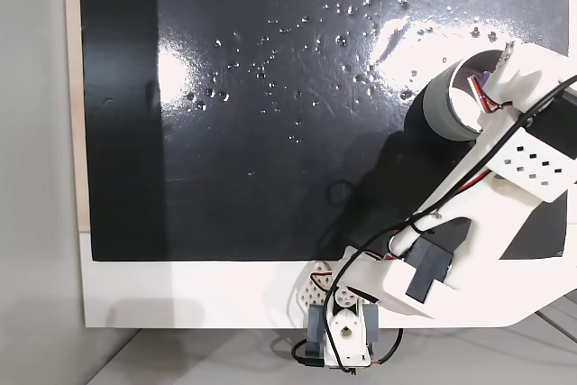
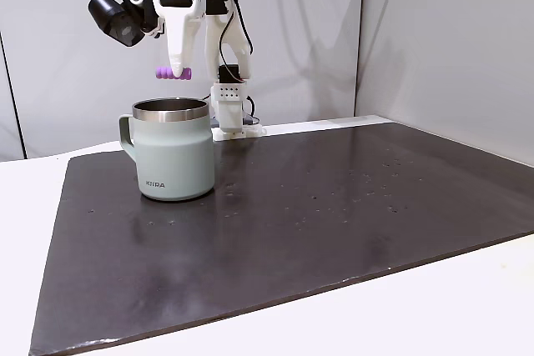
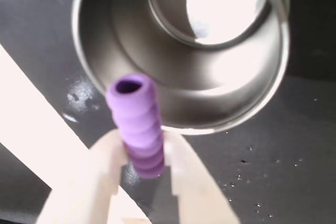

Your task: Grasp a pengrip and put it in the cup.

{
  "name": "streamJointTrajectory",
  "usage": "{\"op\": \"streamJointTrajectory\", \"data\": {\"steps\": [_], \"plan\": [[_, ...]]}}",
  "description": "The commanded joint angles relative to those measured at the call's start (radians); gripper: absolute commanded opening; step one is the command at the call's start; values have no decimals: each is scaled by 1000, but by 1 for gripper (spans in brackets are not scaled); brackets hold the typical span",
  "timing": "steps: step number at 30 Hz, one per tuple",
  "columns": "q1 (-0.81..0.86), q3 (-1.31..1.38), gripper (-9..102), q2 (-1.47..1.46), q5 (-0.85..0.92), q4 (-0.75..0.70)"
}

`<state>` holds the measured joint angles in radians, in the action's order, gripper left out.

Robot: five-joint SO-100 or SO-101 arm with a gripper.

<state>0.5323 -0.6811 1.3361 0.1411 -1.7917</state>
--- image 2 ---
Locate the dark brown table mat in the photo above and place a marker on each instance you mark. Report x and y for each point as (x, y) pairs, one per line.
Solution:
(292, 247)

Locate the purple pen grip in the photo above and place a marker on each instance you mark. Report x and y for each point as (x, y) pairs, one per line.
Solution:
(164, 73)

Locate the sage green steel mug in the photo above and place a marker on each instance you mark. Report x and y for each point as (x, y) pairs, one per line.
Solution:
(175, 156)

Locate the black oval camera box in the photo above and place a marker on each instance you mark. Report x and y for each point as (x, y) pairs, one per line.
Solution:
(114, 20)

